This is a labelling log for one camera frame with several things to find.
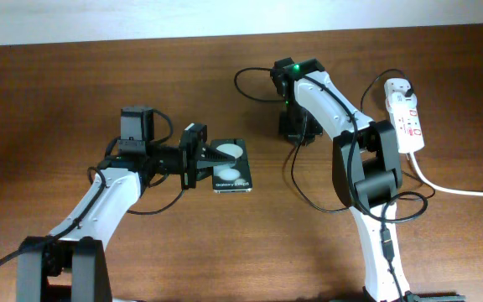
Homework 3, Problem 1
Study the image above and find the black charger cable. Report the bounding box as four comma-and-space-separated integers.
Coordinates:
281, 68, 436, 214

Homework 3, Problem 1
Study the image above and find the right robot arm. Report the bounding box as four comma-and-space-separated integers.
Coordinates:
270, 58, 411, 301

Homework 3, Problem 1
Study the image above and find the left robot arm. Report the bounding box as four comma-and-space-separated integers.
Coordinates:
16, 107, 236, 301

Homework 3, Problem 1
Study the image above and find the white charger plug adapter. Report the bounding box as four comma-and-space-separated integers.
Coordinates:
386, 91, 418, 113

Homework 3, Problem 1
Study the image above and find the white power strip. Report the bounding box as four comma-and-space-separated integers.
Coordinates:
384, 78, 425, 154

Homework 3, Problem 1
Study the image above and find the white power strip cord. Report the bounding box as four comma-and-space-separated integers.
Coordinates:
406, 151, 483, 200

